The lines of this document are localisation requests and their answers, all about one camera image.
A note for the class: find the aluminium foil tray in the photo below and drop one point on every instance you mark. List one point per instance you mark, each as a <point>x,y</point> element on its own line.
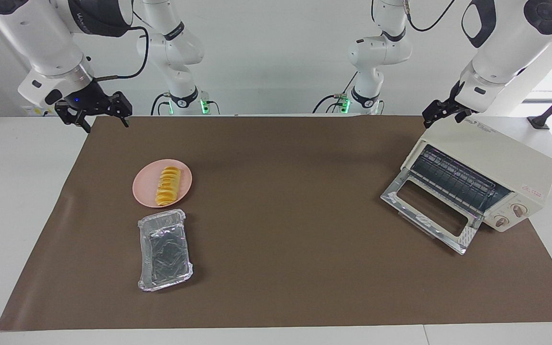
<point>165,251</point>

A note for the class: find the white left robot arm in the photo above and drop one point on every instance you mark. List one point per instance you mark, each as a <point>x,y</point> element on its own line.
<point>501,52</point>

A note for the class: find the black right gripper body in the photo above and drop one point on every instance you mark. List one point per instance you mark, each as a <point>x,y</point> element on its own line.
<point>86,98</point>

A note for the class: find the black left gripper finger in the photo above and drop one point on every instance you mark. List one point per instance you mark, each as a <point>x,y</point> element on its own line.
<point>436,110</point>
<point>463,115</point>

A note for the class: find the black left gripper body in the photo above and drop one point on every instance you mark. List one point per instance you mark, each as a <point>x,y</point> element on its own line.
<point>457,98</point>

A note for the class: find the pink round plate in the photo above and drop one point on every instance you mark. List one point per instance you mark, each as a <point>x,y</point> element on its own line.
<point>144,184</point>

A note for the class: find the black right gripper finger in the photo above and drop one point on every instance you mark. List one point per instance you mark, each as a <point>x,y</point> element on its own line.
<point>123,108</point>
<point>82,120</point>

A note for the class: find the glass oven door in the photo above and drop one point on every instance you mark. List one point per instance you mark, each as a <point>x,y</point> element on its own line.
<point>393,195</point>

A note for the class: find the cream toaster oven body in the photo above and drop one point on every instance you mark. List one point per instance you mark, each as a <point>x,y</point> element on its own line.
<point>506,153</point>

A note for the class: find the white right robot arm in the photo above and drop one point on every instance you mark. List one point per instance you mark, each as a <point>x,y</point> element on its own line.
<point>51,43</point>

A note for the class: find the yellow sliced bread loaf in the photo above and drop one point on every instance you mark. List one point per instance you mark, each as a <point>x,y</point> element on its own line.
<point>167,186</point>

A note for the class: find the cream oven knob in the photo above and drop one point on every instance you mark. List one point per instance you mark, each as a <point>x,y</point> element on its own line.
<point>502,221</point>
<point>518,210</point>

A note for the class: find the green lit connector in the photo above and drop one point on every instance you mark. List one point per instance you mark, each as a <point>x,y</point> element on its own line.
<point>204,106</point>
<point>345,104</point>

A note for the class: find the white wall power outlet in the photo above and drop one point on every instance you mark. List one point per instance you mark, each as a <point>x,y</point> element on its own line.
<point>31,111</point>

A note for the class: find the brown table mat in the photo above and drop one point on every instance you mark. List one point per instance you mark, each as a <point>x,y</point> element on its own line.
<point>281,215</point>

